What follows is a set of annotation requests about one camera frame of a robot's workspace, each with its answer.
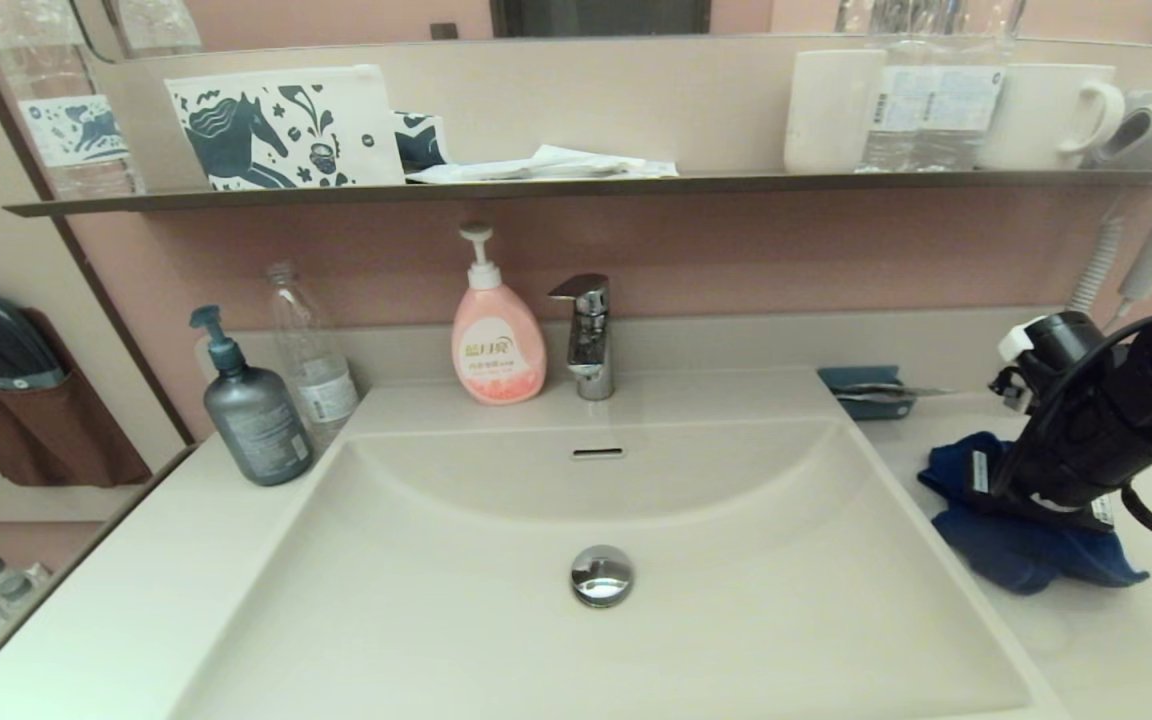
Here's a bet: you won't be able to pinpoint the dark brown wall trim strip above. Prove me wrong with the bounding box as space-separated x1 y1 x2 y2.
0 0 199 443

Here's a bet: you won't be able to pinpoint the grey pump bottle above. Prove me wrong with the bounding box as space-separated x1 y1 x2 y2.
189 305 315 487

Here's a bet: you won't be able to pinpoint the white ceramic sink basin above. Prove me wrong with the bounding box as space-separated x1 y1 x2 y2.
168 370 1037 720

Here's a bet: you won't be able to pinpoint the clear empty plastic bottle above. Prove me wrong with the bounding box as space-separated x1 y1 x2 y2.
266 262 360 444

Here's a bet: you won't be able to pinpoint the white coiled dryer cord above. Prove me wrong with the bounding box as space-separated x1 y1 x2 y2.
1066 215 1129 316

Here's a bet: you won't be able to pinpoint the small blue patterned pouch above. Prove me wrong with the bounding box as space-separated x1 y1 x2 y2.
393 110 450 174

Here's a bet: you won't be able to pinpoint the blue soap dish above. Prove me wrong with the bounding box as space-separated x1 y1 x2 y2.
816 365 912 421

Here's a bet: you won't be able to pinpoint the white flat sachets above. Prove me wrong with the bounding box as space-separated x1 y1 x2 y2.
406 144 680 184

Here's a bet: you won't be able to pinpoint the chrome faucet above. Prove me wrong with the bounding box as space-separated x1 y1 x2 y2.
548 273 616 402

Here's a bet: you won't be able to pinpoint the pink hand soap pump bottle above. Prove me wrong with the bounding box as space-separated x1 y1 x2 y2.
451 223 548 406

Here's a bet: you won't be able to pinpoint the brown slipper holder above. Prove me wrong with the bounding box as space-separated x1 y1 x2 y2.
0 308 153 489

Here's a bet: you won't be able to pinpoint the dark grey slipper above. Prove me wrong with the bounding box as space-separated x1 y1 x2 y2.
0 291 67 391

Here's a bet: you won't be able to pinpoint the white horse print pouch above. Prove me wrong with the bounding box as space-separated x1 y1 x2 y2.
165 64 407 191

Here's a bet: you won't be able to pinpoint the blue microfibre cloth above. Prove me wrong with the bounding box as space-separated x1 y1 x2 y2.
917 431 1150 596

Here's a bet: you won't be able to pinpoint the white packaged toothbrush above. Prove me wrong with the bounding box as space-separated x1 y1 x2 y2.
836 383 952 404

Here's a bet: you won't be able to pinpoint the thin black camera cable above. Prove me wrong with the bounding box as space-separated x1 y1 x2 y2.
988 305 1152 501

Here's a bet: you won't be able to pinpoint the chrome drain stopper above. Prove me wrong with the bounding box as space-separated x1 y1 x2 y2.
570 544 636 609

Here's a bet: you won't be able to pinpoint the grey metal wall shelf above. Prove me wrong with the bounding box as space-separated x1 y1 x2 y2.
4 169 1152 218

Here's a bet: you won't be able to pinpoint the white handleless cup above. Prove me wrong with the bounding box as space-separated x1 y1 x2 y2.
784 48 888 174

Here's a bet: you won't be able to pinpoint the wall mirror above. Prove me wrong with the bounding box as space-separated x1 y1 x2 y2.
71 0 1152 59

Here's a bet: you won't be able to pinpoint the white mug with handle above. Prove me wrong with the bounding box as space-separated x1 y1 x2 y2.
978 63 1127 171

